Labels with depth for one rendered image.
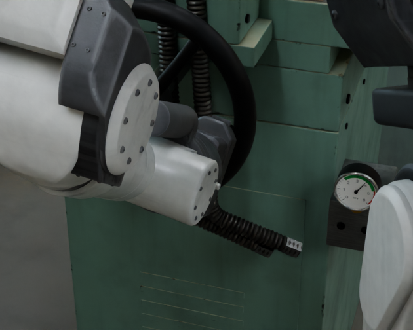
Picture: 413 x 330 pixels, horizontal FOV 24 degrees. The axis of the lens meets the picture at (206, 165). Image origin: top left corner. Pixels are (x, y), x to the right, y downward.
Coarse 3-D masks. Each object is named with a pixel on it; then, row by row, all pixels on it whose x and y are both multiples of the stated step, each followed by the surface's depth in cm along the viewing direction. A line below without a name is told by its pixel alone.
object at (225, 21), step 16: (176, 0) 120; (208, 0) 119; (224, 0) 118; (240, 0) 118; (256, 0) 126; (208, 16) 120; (224, 16) 119; (240, 16) 119; (256, 16) 127; (176, 32) 123; (224, 32) 121; (240, 32) 120
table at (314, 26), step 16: (272, 0) 127; (288, 0) 126; (304, 0) 126; (272, 16) 128; (288, 16) 127; (304, 16) 126; (320, 16) 126; (144, 32) 124; (256, 32) 124; (272, 32) 129; (288, 32) 128; (304, 32) 128; (320, 32) 127; (336, 32) 126; (176, 48) 124; (240, 48) 121; (256, 48) 122
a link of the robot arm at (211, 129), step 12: (204, 120) 107; (216, 120) 107; (228, 120) 108; (204, 132) 105; (216, 132) 107; (228, 132) 106; (204, 144) 97; (216, 144) 103; (228, 144) 106; (216, 156) 99; (228, 156) 107; (216, 192) 108; (204, 216) 108
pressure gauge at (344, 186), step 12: (348, 168) 131; (360, 168) 130; (372, 168) 131; (336, 180) 130; (348, 180) 130; (360, 180) 129; (372, 180) 129; (336, 192) 131; (348, 192) 131; (360, 192) 130; (372, 192) 130; (348, 204) 132; (360, 204) 131
